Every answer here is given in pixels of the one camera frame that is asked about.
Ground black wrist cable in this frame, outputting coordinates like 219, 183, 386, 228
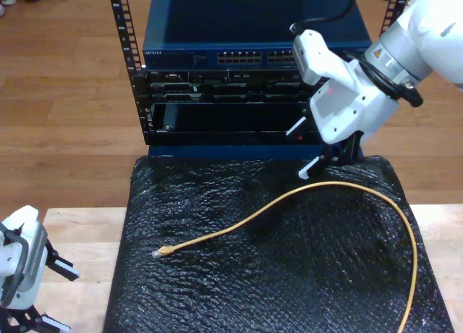
339, 49, 424, 109

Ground black rack server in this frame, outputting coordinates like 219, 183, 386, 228
132, 68, 319, 104

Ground yellow network cable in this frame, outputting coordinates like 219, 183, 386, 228
150, 180, 420, 333

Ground black rack shelf tray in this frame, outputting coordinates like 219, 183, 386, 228
144, 101, 326, 146

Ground black bubble wrap mat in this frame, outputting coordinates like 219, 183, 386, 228
102, 154, 455, 333

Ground blue network switch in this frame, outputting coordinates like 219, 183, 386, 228
142, 0, 373, 70

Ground blue rack base plate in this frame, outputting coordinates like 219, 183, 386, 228
148, 143, 366, 164

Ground black perforated rack post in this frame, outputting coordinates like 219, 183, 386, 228
378, 0, 412, 39
106, 0, 153, 146

